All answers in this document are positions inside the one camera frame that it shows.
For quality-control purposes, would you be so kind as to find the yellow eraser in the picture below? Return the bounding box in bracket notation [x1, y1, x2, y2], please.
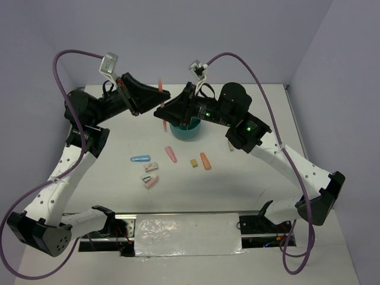
[190, 159, 198, 167]

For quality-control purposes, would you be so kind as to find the blue translucent stapler case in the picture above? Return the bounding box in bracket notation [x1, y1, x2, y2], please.
[130, 155, 151, 162]

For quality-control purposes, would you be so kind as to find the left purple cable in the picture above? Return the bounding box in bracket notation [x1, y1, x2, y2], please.
[0, 50, 105, 280]

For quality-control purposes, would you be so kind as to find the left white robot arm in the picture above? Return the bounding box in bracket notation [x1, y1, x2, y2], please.
[7, 73, 170, 257]

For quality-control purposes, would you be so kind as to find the teal round divided organizer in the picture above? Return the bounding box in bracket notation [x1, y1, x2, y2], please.
[169, 118, 201, 141]

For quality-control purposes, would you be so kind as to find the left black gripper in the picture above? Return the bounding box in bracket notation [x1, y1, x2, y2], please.
[91, 72, 170, 126]

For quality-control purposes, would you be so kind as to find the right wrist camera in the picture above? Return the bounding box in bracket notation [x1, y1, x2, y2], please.
[188, 60, 208, 94]

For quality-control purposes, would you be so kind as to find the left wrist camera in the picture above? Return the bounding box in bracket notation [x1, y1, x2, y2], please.
[99, 52, 118, 83]

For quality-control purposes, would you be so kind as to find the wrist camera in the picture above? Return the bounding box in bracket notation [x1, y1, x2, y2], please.
[99, 52, 118, 83]
[188, 60, 208, 94]

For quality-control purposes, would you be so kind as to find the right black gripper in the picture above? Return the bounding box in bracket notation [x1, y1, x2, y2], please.
[153, 81, 234, 126]

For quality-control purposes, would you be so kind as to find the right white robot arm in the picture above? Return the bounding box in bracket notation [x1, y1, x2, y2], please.
[154, 83, 346, 232]

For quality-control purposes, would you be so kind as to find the pink translucent case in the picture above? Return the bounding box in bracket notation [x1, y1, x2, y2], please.
[165, 146, 178, 163]

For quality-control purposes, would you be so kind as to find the orange red thin pen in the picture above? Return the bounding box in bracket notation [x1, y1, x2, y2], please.
[158, 77, 167, 132]

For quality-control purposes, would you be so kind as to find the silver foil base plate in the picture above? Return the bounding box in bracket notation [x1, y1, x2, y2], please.
[134, 213, 245, 257]

